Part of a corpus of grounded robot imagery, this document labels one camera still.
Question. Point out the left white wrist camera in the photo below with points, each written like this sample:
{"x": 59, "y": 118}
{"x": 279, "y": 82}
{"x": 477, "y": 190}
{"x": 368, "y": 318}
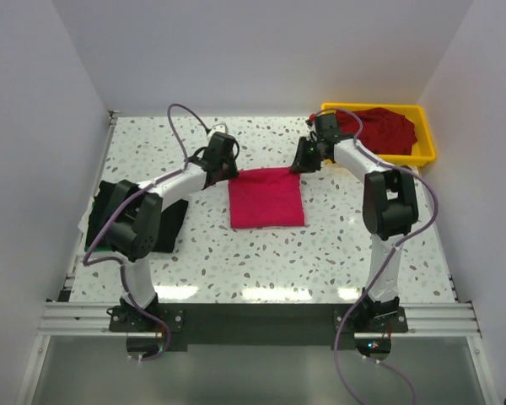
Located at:
{"x": 220, "y": 126}

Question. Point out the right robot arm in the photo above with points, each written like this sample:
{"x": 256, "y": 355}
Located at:
{"x": 389, "y": 211}

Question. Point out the white folded t shirt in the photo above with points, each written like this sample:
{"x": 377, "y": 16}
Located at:
{"x": 83, "y": 224}

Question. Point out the pink t shirt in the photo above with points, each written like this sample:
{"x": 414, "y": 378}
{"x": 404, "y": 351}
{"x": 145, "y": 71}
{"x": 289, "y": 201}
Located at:
{"x": 263, "y": 198}

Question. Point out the yellow plastic bin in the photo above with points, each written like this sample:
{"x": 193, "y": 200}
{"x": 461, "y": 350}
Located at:
{"x": 423, "y": 151}

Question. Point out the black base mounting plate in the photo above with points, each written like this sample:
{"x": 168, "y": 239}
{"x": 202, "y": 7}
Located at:
{"x": 175, "y": 327}

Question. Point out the dark red t shirt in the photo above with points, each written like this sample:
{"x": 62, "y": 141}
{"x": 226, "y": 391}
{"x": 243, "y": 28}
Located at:
{"x": 386, "y": 132}

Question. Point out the folded black t shirt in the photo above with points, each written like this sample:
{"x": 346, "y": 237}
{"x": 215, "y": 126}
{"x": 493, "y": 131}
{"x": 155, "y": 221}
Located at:
{"x": 170, "y": 223}

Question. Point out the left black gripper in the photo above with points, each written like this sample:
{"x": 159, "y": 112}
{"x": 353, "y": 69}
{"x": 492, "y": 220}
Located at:
{"x": 226, "y": 172}

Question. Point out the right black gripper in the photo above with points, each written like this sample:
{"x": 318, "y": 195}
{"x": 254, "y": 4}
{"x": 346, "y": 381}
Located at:
{"x": 303, "y": 158}

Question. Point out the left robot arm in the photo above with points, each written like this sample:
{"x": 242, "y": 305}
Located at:
{"x": 139, "y": 309}

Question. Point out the aluminium table frame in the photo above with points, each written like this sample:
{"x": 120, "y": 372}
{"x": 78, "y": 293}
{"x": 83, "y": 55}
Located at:
{"x": 319, "y": 267}

